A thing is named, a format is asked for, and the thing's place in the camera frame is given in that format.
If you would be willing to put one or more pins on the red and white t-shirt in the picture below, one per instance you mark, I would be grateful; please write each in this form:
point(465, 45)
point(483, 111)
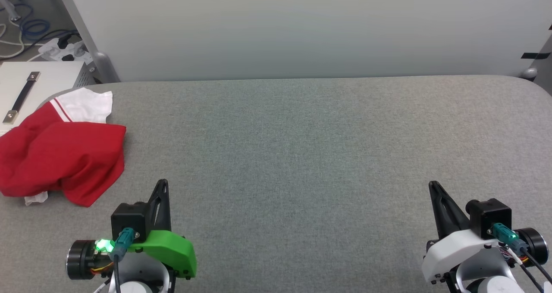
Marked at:
point(64, 155)

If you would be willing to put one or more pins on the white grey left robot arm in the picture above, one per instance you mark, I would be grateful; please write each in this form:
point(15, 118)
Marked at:
point(79, 260)

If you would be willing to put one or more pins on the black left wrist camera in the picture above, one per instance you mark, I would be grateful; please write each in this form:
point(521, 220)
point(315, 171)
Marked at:
point(129, 217)

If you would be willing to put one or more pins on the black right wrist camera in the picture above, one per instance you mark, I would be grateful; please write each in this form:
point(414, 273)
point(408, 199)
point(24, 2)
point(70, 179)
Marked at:
point(489, 213)

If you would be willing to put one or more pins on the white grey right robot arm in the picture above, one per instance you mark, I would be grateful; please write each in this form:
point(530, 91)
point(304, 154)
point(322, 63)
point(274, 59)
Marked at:
point(534, 245)

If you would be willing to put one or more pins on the white partition panel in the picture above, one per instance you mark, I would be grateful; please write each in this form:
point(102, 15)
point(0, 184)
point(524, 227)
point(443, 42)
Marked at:
point(302, 26)

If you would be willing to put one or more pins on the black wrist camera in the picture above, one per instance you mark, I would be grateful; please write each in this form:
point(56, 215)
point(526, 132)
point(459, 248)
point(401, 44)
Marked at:
point(489, 213)
point(129, 217)

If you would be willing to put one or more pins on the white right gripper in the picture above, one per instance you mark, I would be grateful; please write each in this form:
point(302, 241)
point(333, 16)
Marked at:
point(457, 250)

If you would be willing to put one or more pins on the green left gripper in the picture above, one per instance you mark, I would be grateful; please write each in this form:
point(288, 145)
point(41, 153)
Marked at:
point(172, 250)

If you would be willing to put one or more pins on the black tape strip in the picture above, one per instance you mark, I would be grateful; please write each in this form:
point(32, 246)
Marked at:
point(534, 55)

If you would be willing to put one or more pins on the white power strip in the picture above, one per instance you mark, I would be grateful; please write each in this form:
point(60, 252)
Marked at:
point(54, 48)

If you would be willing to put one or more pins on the grey upholstered work surface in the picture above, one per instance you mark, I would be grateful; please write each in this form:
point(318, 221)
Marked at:
point(302, 155)

